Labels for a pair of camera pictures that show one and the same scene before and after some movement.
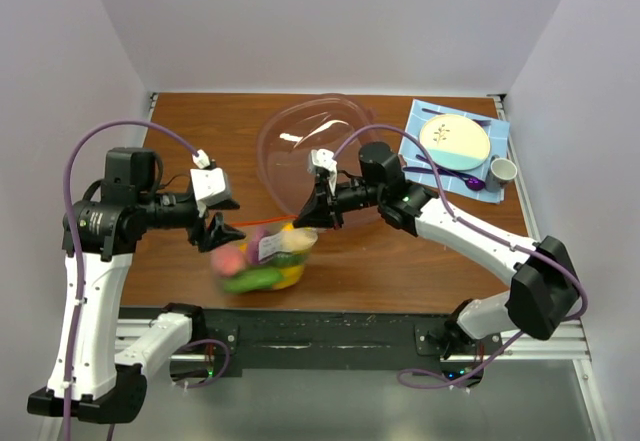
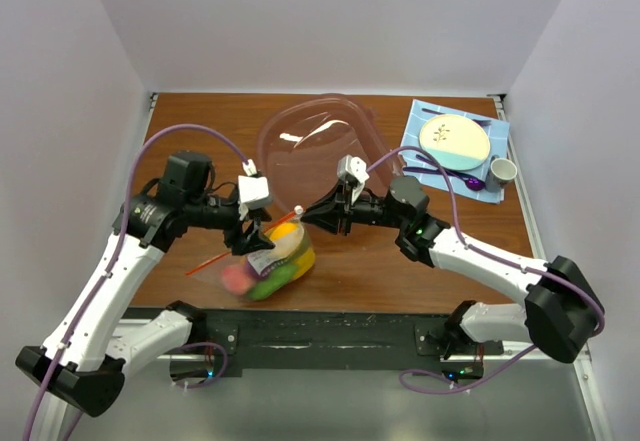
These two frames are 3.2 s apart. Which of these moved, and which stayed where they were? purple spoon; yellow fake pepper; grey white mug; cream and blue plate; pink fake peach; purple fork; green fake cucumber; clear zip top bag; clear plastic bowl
Moved: pink fake peach; yellow fake pepper; green fake cucumber; clear zip top bag
Stayed: grey white mug; purple spoon; purple fork; cream and blue plate; clear plastic bowl
